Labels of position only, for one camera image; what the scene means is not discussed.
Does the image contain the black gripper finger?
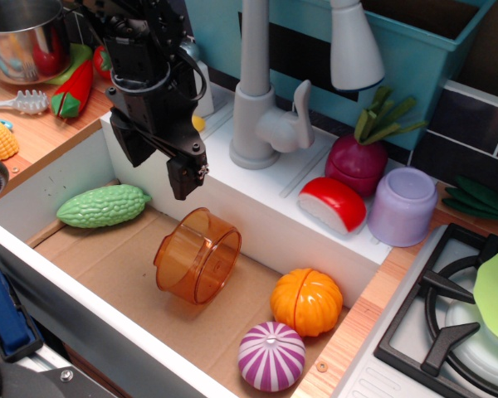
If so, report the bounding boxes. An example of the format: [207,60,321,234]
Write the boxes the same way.
[167,154,208,201]
[110,108,155,167]

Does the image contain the orange transparent toy pot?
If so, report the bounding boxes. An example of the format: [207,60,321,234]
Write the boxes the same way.
[154,207,242,305]

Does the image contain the green toy bitter gourd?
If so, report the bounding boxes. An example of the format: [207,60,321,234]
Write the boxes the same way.
[56,184,151,229]

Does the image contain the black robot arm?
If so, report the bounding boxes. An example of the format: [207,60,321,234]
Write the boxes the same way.
[77,1,208,200]

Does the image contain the teal plastic bin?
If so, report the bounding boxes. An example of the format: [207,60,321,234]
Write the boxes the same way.
[186,1,491,157]

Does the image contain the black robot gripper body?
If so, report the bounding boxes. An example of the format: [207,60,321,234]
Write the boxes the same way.
[104,14,207,158]

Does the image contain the dark red toy radish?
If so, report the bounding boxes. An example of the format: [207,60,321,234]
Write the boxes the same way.
[325,86,427,197]

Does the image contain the red toy tomato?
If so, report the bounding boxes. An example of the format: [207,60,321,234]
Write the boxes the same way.
[93,46,112,80]

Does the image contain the white toy sink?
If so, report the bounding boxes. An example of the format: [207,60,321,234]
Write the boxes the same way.
[0,91,391,397]

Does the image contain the lilac plastic cup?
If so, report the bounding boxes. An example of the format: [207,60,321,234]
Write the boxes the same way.
[367,167,437,247]

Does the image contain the yellow toy banana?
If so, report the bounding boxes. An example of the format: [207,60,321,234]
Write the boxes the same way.
[192,115,206,133]

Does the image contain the white salt shaker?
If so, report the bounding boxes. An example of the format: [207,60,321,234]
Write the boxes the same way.
[181,38,215,119]

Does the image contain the red toy chili pepper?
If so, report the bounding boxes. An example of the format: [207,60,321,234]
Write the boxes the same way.
[51,60,94,119]

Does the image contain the black stove grate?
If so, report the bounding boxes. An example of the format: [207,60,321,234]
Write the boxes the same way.
[373,224,498,397]

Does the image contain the purple white toy onion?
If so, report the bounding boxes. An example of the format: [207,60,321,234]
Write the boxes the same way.
[237,322,305,392]

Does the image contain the orange toy pumpkin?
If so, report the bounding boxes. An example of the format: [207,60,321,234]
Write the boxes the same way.
[270,269,344,337]

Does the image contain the white pasta spoon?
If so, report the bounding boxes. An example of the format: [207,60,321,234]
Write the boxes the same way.
[0,90,50,115]

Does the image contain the grey toy faucet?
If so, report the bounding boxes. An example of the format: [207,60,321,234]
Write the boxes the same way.
[228,0,386,171]

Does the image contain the red white toy cheese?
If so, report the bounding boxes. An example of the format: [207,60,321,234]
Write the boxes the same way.
[297,177,367,235]

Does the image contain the blue clamp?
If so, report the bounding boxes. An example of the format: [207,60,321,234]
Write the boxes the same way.
[0,270,44,363]

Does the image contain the silver metal pot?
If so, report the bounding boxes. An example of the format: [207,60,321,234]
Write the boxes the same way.
[0,0,71,85]

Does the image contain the dark green felt leaves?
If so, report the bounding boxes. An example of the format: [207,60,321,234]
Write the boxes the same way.
[442,175,498,220]

